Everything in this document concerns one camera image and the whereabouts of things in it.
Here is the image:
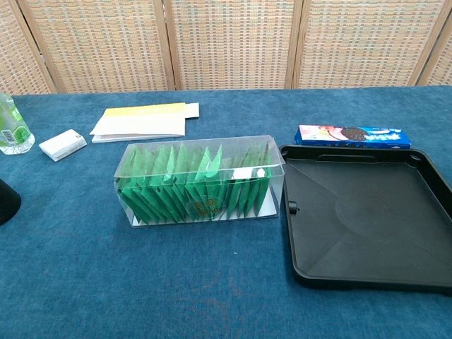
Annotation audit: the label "clear plastic box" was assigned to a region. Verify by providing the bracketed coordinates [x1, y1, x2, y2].
[113, 134, 286, 230]

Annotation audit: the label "green tea bags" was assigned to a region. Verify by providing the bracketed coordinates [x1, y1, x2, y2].
[133, 192, 278, 227]

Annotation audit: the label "black plastic tray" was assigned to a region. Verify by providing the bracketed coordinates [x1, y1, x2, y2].
[278, 143, 452, 296]

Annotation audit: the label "yellow and white envelope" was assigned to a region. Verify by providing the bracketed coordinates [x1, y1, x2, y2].
[90, 102, 187, 137]

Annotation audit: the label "wicker folding screen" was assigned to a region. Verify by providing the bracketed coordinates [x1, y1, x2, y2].
[0, 0, 452, 95]

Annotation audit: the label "blue cookie box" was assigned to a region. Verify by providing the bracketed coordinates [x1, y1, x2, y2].
[294, 124, 413, 149]

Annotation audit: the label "blue tablecloth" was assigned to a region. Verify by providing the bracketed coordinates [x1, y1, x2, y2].
[0, 84, 452, 339]

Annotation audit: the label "white tissue pack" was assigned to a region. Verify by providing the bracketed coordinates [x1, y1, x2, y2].
[38, 129, 88, 162]

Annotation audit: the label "clear plastic bottle green label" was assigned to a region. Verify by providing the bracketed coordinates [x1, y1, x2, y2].
[0, 92, 36, 156]

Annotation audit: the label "black rounded object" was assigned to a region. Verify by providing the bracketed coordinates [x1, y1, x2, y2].
[0, 178, 22, 227]

